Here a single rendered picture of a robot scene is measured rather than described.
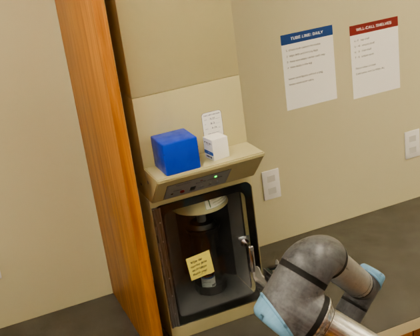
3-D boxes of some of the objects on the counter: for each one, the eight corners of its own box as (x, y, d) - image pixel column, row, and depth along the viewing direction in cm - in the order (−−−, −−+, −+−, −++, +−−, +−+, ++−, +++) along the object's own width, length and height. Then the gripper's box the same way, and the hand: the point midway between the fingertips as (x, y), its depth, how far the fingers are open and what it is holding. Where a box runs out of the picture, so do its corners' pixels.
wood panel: (113, 293, 259) (27, -137, 209) (121, 290, 260) (37, -139, 210) (158, 365, 216) (63, -155, 166) (167, 362, 217) (76, -157, 167)
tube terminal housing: (147, 305, 248) (107, 82, 221) (235, 277, 258) (206, 61, 231) (173, 341, 226) (131, 99, 199) (267, 309, 236) (240, 74, 209)
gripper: (313, 275, 198) (276, 245, 217) (275, 288, 194) (241, 257, 213) (315, 303, 201) (279, 271, 220) (278, 316, 197) (244, 283, 216)
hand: (263, 274), depth 216 cm, fingers open, 4 cm apart
